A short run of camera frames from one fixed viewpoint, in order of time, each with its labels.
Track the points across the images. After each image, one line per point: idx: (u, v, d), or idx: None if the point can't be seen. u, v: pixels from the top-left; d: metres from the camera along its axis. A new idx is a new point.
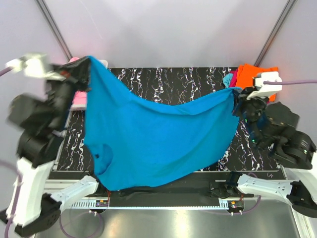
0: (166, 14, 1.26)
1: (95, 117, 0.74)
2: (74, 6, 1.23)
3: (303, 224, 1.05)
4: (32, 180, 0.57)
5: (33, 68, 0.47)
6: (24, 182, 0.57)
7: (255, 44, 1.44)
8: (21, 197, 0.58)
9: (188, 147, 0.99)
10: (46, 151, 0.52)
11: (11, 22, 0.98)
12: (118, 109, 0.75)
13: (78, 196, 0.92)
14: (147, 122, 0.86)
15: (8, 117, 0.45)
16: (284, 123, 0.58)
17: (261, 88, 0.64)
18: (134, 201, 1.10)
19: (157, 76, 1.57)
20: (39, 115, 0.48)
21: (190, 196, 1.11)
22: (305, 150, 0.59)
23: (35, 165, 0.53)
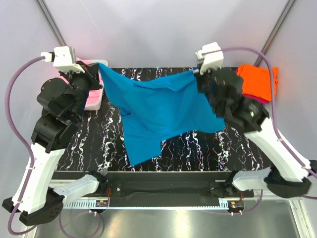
0: (166, 14, 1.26)
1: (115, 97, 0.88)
2: (74, 6, 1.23)
3: (303, 224, 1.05)
4: (44, 166, 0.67)
5: (63, 59, 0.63)
6: (36, 168, 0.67)
7: (255, 44, 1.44)
8: (31, 180, 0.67)
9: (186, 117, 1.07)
10: (60, 138, 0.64)
11: (11, 22, 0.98)
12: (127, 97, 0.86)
13: (81, 192, 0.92)
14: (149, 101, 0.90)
15: (41, 94, 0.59)
16: (228, 84, 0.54)
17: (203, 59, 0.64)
18: (134, 201, 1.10)
19: (157, 75, 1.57)
20: (63, 101, 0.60)
21: (190, 197, 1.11)
22: (251, 113, 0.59)
23: (49, 149, 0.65)
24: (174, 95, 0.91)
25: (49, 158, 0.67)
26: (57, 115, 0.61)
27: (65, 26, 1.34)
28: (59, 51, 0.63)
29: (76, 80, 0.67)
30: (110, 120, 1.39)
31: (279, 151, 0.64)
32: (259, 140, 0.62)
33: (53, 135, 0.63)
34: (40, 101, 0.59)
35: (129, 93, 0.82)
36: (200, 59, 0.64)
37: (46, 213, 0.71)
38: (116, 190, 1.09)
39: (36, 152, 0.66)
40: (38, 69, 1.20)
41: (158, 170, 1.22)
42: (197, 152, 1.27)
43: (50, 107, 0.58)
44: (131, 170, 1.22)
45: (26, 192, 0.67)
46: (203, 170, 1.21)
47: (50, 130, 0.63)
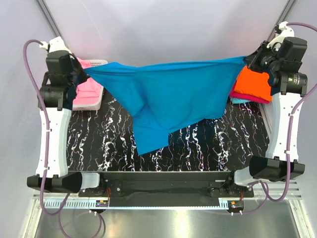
0: (167, 14, 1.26)
1: (123, 88, 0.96)
2: (74, 6, 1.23)
3: (303, 224, 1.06)
4: (61, 126, 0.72)
5: (58, 44, 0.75)
6: (53, 130, 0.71)
7: (254, 44, 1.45)
8: (52, 145, 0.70)
9: (201, 99, 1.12)
10: (67, 97, 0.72)
11: (11, 21, 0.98)
12: (138, 83, 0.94)
13: (87, 182, 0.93)
14: (161, 86, 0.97)
15: (49, 55, 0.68)
16: (290, 43, 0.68)
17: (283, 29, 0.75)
18: (134, 201, 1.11)
19: None
20: (68, 62, 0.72)
21: (190, 196, 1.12)
22: (290, 79, 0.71)
23: (61, 107, 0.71)
24: (192, 78, 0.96)
25: (64, 116, 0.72)
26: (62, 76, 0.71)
27: (66, 26, 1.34)
28: (52, 40, 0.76)
29: None
30: (110, 120, 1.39)
31: (277, 123, 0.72)
32: (278, 101, 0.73)
33: (58, 94, 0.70)
34: (48, 62, 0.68)
35: (146, 76, 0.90)
36: (282, 29, 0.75)
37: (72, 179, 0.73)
38: (116, 189, 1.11)
39: (51, 116, 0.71)
40: (38, 69, 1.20)
41: (158, 169, 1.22)
42: (197, 152, 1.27)
43: (59, 66, 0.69)
44: (131, 170, 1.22)
45: (51, 156, 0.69)
46: (203, 170, 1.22)
47: (54, 91, 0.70)
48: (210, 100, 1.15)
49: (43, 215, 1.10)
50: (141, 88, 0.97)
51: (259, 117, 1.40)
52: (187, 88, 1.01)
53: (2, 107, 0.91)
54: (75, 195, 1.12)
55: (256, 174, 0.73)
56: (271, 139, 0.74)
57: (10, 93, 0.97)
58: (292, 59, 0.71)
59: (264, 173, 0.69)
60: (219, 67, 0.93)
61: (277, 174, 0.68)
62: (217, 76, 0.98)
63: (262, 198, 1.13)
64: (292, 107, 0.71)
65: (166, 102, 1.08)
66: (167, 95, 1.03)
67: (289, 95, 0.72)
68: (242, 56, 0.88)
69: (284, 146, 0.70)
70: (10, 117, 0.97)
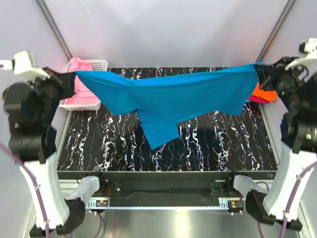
0: (167, 13, 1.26)
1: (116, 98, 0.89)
2: (75, 6, 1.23)
3: (303, 224, 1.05)
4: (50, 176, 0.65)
5: (22, 64, 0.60)
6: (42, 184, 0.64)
7: (254, 44, 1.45)
8: (45, 195, 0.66)
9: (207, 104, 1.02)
10: (46, 143, 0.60)
11: (12, 21, 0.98)
12: (130, 94, 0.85)
13: (90, 193, 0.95)
14: (158, 96, 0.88)
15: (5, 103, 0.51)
16: None
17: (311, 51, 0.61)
18: (134, 201, 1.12)
19: (157, 76, 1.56)
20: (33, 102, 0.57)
21: (190, 197, 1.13)
22: (308, 135, 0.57)
23: (44, 159, 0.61)
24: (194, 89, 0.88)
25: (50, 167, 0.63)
26: (33, 119, 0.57)
27: (67, 26, 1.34)
28: (18, 57, 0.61)
29: (43, 87, 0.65)
30: (110, 120, 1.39)
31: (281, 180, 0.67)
32: (288, 158, 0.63)
33: (37, 141, 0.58)
34: (7, 111, 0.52)
35: (143, 89, 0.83)
36: (307, 51, 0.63)
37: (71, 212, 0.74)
38: (116, 190, 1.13)
39: (35, 171, 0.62)
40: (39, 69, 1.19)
41: (158, 170, 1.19)
42: (197, 152, 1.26)
43: (23, 113, 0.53)
44: (131, 170, 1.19)
45: (48, 208, 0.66)
46: (203, 170, 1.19)
47: (26, 140, 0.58)
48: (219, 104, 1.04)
49: None
50: (135, 98, 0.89)
51: (259, 117, 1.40)
52: (189, 96, 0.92)
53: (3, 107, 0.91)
54: None
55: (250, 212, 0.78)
56: (272, 191, 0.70)
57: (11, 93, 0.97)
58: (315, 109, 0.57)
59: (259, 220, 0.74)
60: (231, 77, 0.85)
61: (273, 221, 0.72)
62: (225, 86, 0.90)
63: None
64: (303, 168, 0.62)
65: (173, 110, 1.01)
66: (166, 103, 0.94)
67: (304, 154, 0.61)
68: (252, 64, 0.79)
69: (284, 207, 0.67)
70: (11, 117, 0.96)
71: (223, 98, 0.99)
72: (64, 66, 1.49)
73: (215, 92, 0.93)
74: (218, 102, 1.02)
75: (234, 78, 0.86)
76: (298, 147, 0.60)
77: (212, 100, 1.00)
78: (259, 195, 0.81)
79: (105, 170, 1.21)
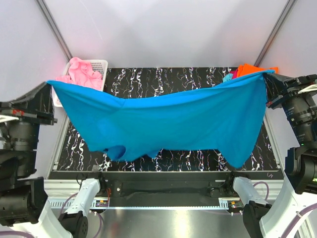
0: (167, 13, 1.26)
1: (98, 119, 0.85)
2: (74, 6, 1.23)
3: (303, 225, 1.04)
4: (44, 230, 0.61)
5: None
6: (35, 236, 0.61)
7: (254, 44, 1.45)
8: None
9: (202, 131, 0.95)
10: (33, 202, 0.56)
11: (12, 21, 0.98)
12: (113, 113, 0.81)
13: (90, 200, 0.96)
14: (142, 118, 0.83)
15: None
16: None
17: None
18: (135, 201, 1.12)
19: (157, 76, 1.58)
20: (6, 170, 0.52)
21: (189, 197, 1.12)
22: (314, 179, 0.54)
23: (35, 219, 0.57)
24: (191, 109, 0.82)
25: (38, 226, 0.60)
26: (11, 187, 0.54)
27: (66, 26, 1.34)
28: None
29: (13, 131, 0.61)
30: None
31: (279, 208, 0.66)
32: (290, 194, 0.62)
33: (25, 203, 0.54)
34: None
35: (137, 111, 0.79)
36: None
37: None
38: (116, 190, 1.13)
39: (28, 230, 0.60)
40: (39, 69, 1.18)
41: (158, 169, 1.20)
42: (197, 152, 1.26)
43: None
44: (130, 170, 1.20)
45: None
46: (203, 170, 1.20)
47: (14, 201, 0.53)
48: (217, 133, 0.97)
49: None
50: (119, 120, 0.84)
51: None
52: (182, 119, 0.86)
53: None
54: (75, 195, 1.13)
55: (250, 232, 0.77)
56: (270, 216, 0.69)
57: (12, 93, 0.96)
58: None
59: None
60: (237, 91, 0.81)
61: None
62: (227, 104, 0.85)
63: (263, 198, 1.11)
64: (305, 206, 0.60)
65: (161, 136, 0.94)
66: (152, 128, 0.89)
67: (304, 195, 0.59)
68: (261, 72, 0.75)
69: (280, 233, 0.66)
70: None
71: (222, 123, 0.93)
72: (64, 66, 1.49)
73: (214, 113, 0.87)
74: (216, 128, 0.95)
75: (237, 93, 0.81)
76: (303, 188, 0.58)
77: (209, 125, 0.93)
78: (256, 208, 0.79)
79: (105, 170, 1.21)
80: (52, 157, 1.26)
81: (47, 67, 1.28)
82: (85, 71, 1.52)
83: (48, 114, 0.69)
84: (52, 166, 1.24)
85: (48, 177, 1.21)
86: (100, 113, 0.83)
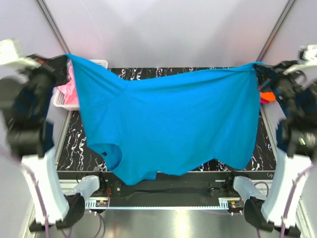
0: (167, 12, 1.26)
1: (102, 107, 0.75)
2: (74, 5, 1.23)
3: (303, 224, 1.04)
4: (49, 175, 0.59)
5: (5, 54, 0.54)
6: (40, 178, 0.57)
7: (254, 44, 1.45)
8: (43, 191, 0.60)
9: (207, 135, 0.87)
10: (44, 137, 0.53)
11: (11, 21, 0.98)
12: (122, 101, 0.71)
13: (89, 191, 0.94)
14: (151, 109, 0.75)
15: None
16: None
17: (309, 60, 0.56)
18: (135, 201, 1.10)
19: (157, 76, 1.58)
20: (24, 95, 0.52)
21: (190, 197, 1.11)
22: (302, 140, 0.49)
23: (42, 153, 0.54)
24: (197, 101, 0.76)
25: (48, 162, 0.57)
26: (28, 116, 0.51)
27: (66, 25, 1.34)
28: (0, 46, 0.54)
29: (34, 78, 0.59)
30: None
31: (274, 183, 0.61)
32: (283, 162, 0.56)
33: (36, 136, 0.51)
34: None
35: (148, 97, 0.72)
36: (306, 59, 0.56)
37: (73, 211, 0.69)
38: (116, 189, 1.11)
39: (33, 167, 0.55)
40: None
41: None
42: None
43: (14, 111, 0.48)
44: None
45: (48, 204, 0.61)
46: (203, 170, 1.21)
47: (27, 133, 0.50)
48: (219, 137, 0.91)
49: None
50: (125, 111, 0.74)
51: (259, 117, 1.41)
52: (189, 114, 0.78)
53: None
54: None
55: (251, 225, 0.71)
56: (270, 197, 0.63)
57: None
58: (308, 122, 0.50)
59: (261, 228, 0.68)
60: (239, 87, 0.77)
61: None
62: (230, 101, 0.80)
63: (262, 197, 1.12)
64: (299, 174, 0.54)
65: (165, 139, 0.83)
66: (160, 123, 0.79)
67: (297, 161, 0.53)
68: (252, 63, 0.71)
69: (282, 212, 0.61)
70: None
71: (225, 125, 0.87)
72: None
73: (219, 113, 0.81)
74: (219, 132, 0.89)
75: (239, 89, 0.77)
76: (293, 152, 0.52)
77: (213, 128, 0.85)
78: (257, 203, 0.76)
79: (105, 170, 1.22)
80: None
81: None
82: None
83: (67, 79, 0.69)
84: None
85: None
86: (106, 98, 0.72)
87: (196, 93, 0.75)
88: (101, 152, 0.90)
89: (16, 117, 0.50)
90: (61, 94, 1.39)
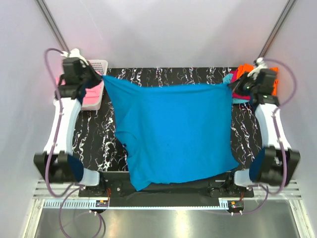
0: (168, 13, 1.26)
1: (129, 105, 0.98)
2: (75, 6, 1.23)
3: (303, 224, 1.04)
4: (73, 113, 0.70)
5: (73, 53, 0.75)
6: (65, 113, 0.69)
7: (254, 44, 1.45)
8: (62, 124, 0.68)
9: (199, 144, 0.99)
10: (79, 93, 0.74)
11: (12, 22, 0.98)
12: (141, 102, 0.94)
13: (89, 179, 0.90)
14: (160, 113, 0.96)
15: (64, 60, 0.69)
16: (268, 74, 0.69)
17: (260, 62, 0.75)
18: (135, 201, 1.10)
19: (157, 76, 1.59)
20: (78, 67, 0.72)
21: (189, 197, 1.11)
22: (265, 98, 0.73)
23: (74, 97, 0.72)
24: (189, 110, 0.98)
25: (74, 107, 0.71)
26: (75, 76, 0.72)
27: (67, 26, 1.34)
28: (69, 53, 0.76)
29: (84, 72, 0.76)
30: (110, 120, 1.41)
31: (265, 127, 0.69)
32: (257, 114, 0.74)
33: (74, 90, 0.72)
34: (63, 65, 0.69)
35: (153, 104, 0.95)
36: (259, 63, 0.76)
37: (76, 165, 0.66)
38: (116, 189, 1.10)
39: (65, 103, 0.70)
40: (39, 69, 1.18)
41: None
42: None
43: (72, 69, 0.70)
44: None
45: (60, 134, 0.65)
46: None
47: (70, 89, 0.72)
48: (207, 149, 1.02)
49: (43, 215, 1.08)
50: (143, 111, 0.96)
51: None
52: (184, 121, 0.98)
53: (7, 108, 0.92)
54: (75, 195, 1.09)
55: (261, 178, 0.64)
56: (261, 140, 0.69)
57: (13, 94, 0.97)
58: (265, 87, 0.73)
59: (269, 174, 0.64)
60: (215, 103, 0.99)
61: (280, 167, 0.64)
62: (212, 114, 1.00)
63: (263, 198, 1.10)
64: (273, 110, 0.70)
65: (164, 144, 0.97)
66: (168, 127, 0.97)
67: (268, 110, 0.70)
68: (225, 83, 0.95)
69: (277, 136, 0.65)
70: (14, 119, 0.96)
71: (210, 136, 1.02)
72: None
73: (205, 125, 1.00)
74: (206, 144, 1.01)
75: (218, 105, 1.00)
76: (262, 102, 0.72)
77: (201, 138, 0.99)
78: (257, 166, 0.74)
79: (105, 170, 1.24)
80: None
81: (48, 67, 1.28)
82: None
83: (98, 78, 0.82)
84: None
85: None
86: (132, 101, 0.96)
87: (190, 102, 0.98)
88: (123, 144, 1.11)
89: (68, 75, 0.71)
90: None
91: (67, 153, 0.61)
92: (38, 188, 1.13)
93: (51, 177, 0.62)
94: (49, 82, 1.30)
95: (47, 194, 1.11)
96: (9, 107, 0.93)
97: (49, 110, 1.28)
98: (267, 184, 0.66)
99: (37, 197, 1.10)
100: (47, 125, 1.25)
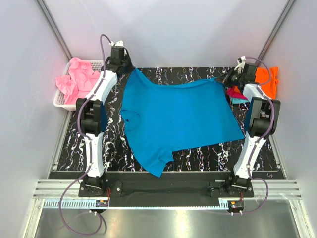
0: (168, 12, 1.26)
1: (142, 92, 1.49)
2: (75, 6, 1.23)
3: (303, 224, 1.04)
4: (110, 81, 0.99)
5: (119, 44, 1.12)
6: (106, 78, 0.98)
7: (254, 44, 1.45)
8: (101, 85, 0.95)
9: (190, 119, 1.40)
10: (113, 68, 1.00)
11: (12, 22, 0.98)
12: (151, 91, 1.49)
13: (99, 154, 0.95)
14: (163, 98, 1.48)
15: (113, 48, 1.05)
16: (249, 65, 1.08)
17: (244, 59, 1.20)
18: (134, 201, 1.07)
19: (157, 76, 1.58)
20: (122, 54, 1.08)
21: (189, 197, 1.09)
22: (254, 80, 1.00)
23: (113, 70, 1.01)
24: (184, 96, 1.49)
25: (113, 78, 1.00)
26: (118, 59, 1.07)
27: (67, 26, 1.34)
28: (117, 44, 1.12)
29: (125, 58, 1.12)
30: (110, 120, 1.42)
31: (254, 93, 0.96)
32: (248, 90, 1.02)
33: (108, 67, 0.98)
34: (112, 50, 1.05)
35: (179, 90, 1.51)
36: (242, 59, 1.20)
37: (103, 118, 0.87)
38: (116, 189, 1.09)
39: (107, 74, 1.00)
40: (39, 69, 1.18)
41: None
42: (197, 152, 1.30)
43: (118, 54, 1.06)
44: (131, 170, 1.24)
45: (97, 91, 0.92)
46: (203, 170, 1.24)
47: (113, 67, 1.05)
48: (198, 124, 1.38)
49: (43, 215, 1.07)
50: (151, 96, 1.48)
51: None
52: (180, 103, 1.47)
53: (7, 108, 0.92)
54: (75, 195, 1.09)
55: (253, 124, 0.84)
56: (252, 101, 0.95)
57: (13, 94, 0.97)
58: (249, 74, 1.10)
59: (259, 121, 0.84)
60: (205, 93, 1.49)
61: (267, 117, 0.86)
62: (202, 100, 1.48)
63: (263, 197, 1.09)
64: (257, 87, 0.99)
65: (163, 119, 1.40)
66: (167, 107, 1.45)
67: (252, 86, 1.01)
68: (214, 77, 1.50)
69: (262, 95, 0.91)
70: (14, 119, 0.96)
71: (201, 115, 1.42)
72: (64, 66, 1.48)
73: (197, 105, 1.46)
74: (197, 120, 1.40)
75: (208, 93, 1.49)
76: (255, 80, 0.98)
77: (192, 115, 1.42)
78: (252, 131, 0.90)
79: (105, 170, 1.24)
80: (52, 157, 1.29)
81: (48, 67, 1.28)
82: (85, 71, 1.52)
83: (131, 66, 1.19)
84: (52, 165, 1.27)
85: (48, 177, 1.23)
86: (145, 90, 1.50)
87: (188, 91, 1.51)
88: (125, 120, 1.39)
89: (113, 58, 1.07)
90: (61, 94, 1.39)
91: (101, 102, 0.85)
92: (39, 188, 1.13)
93: (83, 120, 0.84)
94: (49, 82, 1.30)
95: (47, 194, 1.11)
96: (8, 107, 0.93)
97: (49, 110, 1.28)
98: (259, 131, 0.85)
99: (37, 198, 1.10)
100: (47, 125, 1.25)
